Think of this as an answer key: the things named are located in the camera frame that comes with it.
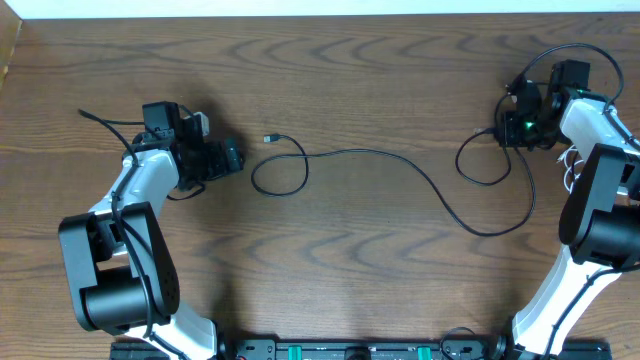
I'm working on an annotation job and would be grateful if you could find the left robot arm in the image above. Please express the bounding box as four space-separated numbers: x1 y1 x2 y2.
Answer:
58 101 244 359

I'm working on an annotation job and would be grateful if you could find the white usb cable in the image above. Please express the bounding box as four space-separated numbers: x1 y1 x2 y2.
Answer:
557 145 586 195

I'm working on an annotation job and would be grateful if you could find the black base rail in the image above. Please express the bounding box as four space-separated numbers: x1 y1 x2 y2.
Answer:
107 336 613 360

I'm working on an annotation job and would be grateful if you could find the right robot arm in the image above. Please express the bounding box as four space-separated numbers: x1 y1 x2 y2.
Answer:
496 60 639 359

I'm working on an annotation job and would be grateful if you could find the long black usb cable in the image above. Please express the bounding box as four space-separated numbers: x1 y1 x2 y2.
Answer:
454 92 521 188

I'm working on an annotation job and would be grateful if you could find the short black usb cable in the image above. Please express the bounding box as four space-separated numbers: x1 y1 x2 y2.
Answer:
249 133 538 238

